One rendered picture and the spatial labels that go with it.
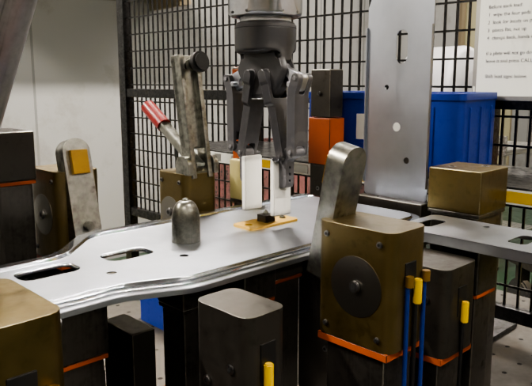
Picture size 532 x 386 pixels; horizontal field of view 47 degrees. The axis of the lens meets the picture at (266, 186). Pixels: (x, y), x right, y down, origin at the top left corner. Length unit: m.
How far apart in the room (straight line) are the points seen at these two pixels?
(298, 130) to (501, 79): 0.55
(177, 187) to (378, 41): 0.38
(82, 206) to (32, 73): 3.20
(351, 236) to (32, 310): 0.31
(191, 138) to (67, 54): 3.22
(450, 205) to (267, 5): 0.38
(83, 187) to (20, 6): 0.53
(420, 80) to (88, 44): 3.33
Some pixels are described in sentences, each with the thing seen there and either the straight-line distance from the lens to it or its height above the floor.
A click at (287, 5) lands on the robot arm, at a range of 0.74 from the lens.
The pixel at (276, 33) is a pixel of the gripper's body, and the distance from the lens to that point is 0.73.
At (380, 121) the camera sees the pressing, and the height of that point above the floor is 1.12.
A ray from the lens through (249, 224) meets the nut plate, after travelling 0.77.
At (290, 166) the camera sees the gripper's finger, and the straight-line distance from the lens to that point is 0.75.
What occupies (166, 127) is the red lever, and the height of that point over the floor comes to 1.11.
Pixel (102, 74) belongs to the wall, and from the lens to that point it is 4.14.
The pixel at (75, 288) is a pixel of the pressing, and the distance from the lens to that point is 0.57.
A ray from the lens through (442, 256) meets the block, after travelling 0.74.
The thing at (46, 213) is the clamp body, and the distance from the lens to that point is 0.82.
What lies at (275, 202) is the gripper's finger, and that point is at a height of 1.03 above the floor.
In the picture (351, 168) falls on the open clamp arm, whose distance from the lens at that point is 0.61.
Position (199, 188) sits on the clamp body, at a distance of 0.87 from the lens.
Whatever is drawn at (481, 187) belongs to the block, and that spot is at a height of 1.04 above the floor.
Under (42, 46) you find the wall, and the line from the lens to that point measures 4.00.
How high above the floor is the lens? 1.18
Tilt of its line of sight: 10 degrees down
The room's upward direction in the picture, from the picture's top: straight up
